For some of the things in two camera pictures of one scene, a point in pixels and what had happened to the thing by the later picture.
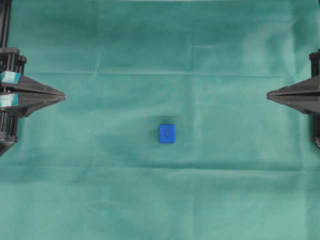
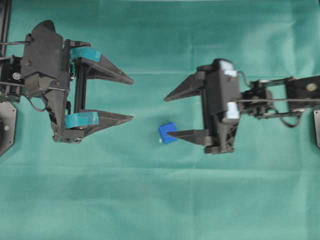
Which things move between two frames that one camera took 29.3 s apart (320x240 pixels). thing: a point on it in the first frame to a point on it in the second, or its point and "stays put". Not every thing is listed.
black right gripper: [304, 95] to [219, 83]
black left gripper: [19, 94] to [68, 127]
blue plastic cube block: [167, 134] stays put
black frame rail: [5, 9] stays put
